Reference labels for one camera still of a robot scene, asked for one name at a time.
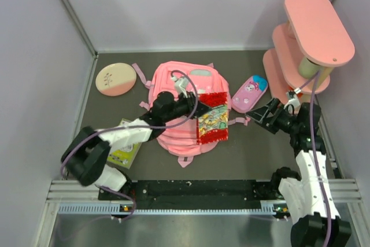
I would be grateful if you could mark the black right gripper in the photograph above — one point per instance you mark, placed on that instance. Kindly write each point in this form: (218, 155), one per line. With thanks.
(260, 114)

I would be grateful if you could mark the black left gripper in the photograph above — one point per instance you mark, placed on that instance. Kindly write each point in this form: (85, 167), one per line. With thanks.
(189, 102)

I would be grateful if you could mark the red colourful picture book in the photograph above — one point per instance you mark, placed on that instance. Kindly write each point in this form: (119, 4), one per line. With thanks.
(213, 125)

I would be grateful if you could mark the pink cartoon pencil case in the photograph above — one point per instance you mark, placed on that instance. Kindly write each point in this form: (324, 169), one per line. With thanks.
(249, 94)

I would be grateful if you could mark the pink student backpack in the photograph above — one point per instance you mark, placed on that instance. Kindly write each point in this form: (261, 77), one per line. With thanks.
(180, 139)

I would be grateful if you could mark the green thin booklet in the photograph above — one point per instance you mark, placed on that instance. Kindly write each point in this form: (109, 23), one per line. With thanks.
(124, 156)

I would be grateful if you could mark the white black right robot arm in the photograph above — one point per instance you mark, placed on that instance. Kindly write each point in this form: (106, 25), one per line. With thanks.
(316, 220)

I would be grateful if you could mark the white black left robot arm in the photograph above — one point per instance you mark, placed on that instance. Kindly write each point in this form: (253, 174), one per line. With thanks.
(86, 157)

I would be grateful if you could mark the pale green cup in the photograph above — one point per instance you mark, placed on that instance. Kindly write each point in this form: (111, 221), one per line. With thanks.
(307, 68)

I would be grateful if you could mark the pink three-tier wooden shelf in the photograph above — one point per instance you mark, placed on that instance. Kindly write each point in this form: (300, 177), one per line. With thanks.
(313, 30)

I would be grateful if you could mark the cream and pink plate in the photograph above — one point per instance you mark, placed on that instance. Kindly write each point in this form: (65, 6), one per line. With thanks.
(115, 79)

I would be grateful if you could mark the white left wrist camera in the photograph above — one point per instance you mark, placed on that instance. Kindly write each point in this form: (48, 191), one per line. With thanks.
(180, 85)

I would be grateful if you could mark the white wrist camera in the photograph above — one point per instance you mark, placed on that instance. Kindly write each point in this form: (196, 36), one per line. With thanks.
(180, 85)
(293, 100)

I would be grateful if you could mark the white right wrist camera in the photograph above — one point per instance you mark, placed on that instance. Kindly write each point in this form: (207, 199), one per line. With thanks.
(293, 100)

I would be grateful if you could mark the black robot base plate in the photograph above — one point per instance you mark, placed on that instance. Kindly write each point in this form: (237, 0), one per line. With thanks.
(201, 194)

